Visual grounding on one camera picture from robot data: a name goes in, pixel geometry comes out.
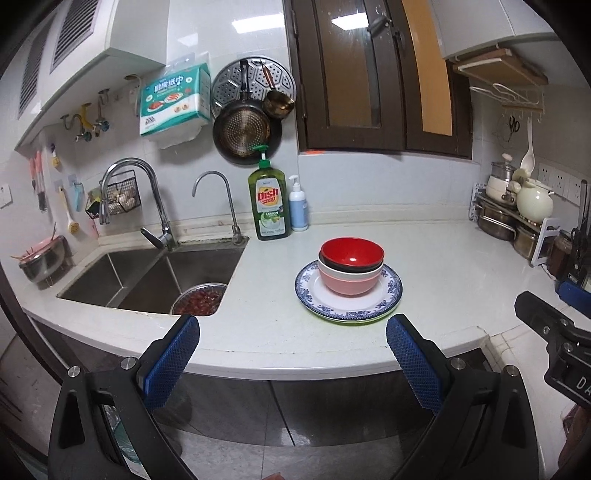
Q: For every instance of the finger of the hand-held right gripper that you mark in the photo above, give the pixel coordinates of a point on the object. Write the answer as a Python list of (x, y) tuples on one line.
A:
[(535, 314), (575, 297)]

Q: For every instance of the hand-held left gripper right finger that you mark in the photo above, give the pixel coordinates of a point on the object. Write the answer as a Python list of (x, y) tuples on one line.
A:
[(415, 364)]

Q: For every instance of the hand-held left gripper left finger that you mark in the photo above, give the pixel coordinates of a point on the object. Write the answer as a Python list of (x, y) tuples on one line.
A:
[(173, 364)]

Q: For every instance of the blue floral rimmed plate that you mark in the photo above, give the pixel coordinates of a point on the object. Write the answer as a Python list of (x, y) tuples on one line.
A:
[(309, 290), (369, 319)]

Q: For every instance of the pink bowl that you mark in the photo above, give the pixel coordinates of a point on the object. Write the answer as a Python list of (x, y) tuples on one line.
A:
[(348, 286)]

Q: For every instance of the white bowl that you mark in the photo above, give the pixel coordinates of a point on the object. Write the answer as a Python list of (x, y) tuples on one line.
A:
[(330, 273)]

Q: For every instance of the red and black bowl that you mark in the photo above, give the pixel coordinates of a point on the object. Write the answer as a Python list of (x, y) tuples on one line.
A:
[(351, 251)]

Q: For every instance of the person's right hand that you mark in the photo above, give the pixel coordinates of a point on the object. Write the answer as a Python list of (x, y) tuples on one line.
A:
[(569, 438)]

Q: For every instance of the black knife block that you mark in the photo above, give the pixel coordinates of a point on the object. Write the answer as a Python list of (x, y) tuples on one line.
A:
[(579, 267)]

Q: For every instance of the glass jar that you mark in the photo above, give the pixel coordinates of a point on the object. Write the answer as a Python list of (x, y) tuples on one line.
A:
[(557, 258)]

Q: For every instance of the white pot rack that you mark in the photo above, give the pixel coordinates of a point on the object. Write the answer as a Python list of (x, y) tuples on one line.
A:
[(549, 244)]

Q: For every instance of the steel bowl of red fruit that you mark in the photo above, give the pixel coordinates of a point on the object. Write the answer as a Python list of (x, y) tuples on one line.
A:
[(198, 300)]

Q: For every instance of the medium steel pot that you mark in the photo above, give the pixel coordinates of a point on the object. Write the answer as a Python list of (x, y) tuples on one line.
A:
[(526, 242)]

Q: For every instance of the steel kitchen sink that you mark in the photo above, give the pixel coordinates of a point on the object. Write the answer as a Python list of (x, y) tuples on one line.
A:
[(138, 277)]

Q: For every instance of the large steel pot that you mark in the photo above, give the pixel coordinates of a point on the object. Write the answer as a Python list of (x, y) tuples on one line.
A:
[(496, 224)]

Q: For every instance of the grey base cabinet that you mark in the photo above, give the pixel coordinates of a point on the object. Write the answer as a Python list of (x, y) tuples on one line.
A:
[(323, 406)]

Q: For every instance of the cream round pot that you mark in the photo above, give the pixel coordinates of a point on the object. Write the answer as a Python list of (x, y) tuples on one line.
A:
[(534, 203)]

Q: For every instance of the cream casserole pot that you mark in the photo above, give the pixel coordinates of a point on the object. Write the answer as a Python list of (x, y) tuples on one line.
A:
[(496, 187)]

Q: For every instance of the white rice spoon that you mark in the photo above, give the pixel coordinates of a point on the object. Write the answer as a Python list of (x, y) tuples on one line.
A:
[(527, 159)]

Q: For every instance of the steel steamer with glass lid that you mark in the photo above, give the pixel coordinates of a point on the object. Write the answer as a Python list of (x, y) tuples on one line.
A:
[(502, 168)]

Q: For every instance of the large chrome faucet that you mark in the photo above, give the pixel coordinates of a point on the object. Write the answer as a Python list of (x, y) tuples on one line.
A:
[(159, 217)]

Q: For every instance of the steel pot with chopsticks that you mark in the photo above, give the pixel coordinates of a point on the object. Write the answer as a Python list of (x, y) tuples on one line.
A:
[(41, 265)]

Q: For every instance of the slim chrome faucet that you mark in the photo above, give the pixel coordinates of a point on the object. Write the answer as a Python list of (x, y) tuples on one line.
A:
[(231, 207)]

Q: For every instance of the yellow dish brush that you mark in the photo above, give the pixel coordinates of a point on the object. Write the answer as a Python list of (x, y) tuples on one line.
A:
[(71, 226)]

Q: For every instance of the hanging scissors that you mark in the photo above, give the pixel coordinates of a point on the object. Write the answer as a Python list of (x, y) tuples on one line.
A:
[(514, 124)]

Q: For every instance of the green dish soap bottle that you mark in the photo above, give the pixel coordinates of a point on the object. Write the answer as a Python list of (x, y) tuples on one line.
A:
[(270, 207)]

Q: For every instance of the blue and white pump bottle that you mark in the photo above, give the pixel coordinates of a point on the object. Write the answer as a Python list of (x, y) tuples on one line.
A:
[(298, 207)]

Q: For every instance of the pink hanging utensils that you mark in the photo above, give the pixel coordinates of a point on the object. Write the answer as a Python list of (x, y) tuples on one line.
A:
[(38, 175)]

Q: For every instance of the dark frying pan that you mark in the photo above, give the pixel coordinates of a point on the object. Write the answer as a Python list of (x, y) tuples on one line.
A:
[(242, 131)]

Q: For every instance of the wooden cutting board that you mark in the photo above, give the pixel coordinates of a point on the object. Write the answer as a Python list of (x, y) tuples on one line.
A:
[(498, 64)]

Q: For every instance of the kitchen paper towel pack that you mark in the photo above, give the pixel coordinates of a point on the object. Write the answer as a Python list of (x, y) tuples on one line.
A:
[(175, 101)]

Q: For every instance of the brass ladle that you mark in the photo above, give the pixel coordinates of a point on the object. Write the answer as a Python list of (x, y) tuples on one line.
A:
[(279, 104)]

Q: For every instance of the round perforated steamer plate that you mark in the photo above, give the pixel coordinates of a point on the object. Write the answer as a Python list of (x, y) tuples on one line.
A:
[(226, 83)]

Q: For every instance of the dark wooden window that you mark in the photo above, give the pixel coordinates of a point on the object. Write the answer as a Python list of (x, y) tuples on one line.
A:
[(351, 69)]

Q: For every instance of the white vented cabinet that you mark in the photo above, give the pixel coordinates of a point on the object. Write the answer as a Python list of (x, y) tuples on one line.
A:
[(115, 27)]

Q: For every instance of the white wall socket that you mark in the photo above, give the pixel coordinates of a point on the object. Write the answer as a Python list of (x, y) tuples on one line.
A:
[(561, 181), (545, 171), (575, 188)]

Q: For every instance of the white wall switch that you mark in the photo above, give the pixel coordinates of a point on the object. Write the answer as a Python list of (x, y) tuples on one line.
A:
[(4, 196)]

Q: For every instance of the yellow wall hook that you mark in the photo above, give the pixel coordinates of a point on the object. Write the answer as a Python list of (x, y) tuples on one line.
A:
[(85, 117)]

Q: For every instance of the white wall cabinet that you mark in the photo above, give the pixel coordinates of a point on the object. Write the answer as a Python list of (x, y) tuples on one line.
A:
[(475, 23)]

